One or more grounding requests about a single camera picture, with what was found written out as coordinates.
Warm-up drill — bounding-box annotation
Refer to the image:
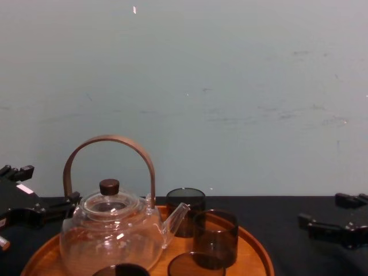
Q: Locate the smoky brown drinking glass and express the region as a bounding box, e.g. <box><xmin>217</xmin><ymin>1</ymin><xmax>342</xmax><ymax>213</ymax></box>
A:
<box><xmin>192</xmin><ymin>209</ymin><xmax>239</xmax><ymax>271</ymax></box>
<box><xmin>166</xmin><ymin>187</ymin><xmax>207</xmax><ymax>239</ymax></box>
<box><xmin>167</xmin><ymin>251</ymin><xmax>228</xmax><ymax>276</ymax></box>
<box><xmin>91</xmin><ymin>262</ymin><xmax>151</xmax><ymax>276</ymax></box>

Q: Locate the round wooden tray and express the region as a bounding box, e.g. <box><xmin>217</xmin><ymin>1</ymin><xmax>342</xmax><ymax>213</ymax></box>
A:
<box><xmin>20</xmin><ymin>204</ymin><xmax>275</xmax><ymax>276</ymax></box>

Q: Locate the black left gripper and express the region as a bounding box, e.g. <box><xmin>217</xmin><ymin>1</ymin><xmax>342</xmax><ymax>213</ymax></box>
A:
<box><xmin>0</xmin><ymin>164</ymin><xmax>82</xmax><ymax>229</ymax></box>

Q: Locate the glass teapot with wooden handle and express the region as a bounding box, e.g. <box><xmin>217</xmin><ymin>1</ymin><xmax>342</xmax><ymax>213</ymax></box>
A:
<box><xmin>59</xmin><ymin>135</ymin><xmax>191</xmax><ymax>276</ymax></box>

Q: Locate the glass lid with dark knob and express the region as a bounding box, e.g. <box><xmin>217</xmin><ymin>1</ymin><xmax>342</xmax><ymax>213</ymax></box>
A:
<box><xmin>81</xmin><ymin>178</ymin><xmax>142</xmax><ymax>216</ymax></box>

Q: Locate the black table cloth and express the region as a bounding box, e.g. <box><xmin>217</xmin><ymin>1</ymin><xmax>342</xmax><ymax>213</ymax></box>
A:
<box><xmin>0</xmin><ymin>195</ymin><xmax>368</xmax><ymax>276</ymax></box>

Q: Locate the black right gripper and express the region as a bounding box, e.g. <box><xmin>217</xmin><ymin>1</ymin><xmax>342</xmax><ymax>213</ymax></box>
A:
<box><xmin>297</xmin><ymin>192</ymin><xmax>368</xmax><ymax>250</ymax></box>

